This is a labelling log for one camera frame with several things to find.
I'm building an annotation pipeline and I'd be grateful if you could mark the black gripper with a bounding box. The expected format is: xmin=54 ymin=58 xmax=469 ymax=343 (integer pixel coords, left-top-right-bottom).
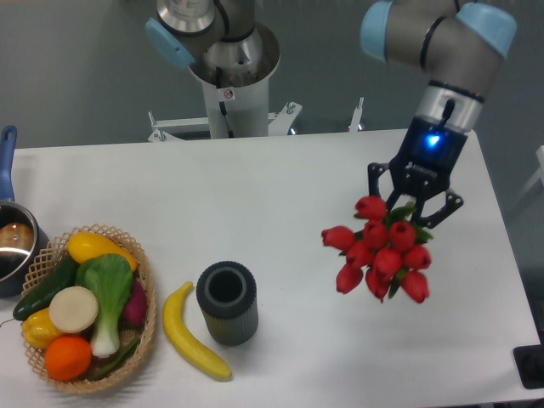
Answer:
xmin=367 ymin=118 xmax=468 ymax=229

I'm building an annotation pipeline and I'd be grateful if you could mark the red tulip bouquet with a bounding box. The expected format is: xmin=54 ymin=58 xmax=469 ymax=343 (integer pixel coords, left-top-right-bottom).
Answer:
xmin=321 ymin=195 xmax=432 ymax=303

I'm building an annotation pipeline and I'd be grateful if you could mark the dark grey ribbed vase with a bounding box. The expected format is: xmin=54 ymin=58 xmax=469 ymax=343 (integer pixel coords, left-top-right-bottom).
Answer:
xmin=196 ymin=261 xmax=258 ymax=346

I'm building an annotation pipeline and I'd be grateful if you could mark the yellow banana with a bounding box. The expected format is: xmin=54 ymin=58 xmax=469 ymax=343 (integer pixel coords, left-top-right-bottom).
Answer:
xmin=162 ymin=281 xmax=232 ymax=382

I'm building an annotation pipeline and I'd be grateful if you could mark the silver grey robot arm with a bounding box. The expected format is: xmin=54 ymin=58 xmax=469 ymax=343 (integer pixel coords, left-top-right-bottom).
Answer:
xmin=145 ymin=1 xmax=517 ymax=229

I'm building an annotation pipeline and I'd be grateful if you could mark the white furniture at right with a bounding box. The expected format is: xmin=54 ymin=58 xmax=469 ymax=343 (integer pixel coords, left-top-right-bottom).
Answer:
xmin=511 ymin=145 xmax=543 ymax=213

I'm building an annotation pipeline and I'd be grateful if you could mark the black device at edge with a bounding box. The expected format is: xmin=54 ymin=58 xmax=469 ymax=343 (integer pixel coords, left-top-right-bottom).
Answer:
xmin=513 ymin=344 xmax=543 ymax=389

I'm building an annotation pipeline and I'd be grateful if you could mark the purple red radish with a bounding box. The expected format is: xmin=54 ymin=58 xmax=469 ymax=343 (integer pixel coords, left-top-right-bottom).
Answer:
xmin=122 ymin=280 xmax=147 ymax=326

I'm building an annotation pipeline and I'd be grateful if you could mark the green bok choy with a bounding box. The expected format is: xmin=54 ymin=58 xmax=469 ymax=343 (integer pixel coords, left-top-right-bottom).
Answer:
xmin=76 ymin=253 xmax=133 ymax=359

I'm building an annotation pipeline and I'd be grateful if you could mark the green bean pod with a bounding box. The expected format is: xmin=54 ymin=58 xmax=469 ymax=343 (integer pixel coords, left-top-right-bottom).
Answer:
xmin=88 ymin=337 xmax=140 ymax=382

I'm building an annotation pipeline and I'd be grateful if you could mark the yellow squash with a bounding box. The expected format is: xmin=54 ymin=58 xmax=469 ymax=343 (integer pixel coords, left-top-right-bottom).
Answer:
xmin=67 ymin=232 xmax=138 ymax=272

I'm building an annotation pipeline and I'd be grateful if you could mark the green cucumber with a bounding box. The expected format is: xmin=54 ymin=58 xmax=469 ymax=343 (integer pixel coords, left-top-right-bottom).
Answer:
xmin=13 ymin=254 xmax=79 ymax=321

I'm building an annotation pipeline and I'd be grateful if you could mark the cream round bun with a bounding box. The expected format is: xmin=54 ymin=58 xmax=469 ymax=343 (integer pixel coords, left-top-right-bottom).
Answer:
xmin=48 ymin=286 xmax=99 ymax=333

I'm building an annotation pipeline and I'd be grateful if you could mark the woven wicker basket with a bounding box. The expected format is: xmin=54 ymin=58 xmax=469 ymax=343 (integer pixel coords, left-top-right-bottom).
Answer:
xmin=21 ymin=224 xmax=156 ymax=394

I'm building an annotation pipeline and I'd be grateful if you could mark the orange fruit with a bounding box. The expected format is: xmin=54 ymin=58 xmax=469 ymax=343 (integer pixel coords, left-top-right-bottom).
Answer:
xmin=44 ymin=336 xmax=92 ymax=381

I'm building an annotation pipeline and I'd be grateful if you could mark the yellow bell pepper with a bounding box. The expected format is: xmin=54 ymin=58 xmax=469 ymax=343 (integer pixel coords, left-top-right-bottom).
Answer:
xmin=21 ymin=308 xmax=64 ymax=349

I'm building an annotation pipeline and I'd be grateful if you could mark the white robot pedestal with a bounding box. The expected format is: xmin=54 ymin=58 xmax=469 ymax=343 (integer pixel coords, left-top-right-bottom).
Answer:
xmin=200 ymin=78 xmax=269 ymax=139

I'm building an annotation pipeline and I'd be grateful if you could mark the white metal base frame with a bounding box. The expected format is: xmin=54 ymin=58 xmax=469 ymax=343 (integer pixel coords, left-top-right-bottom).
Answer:
xmin=147 ymin=96 xmax=366 ymax=143

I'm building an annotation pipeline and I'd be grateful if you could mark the blue handled saucepan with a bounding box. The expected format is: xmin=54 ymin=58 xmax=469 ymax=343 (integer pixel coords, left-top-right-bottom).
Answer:
xmin=1 ymin=125 xmax=48 ymax=298

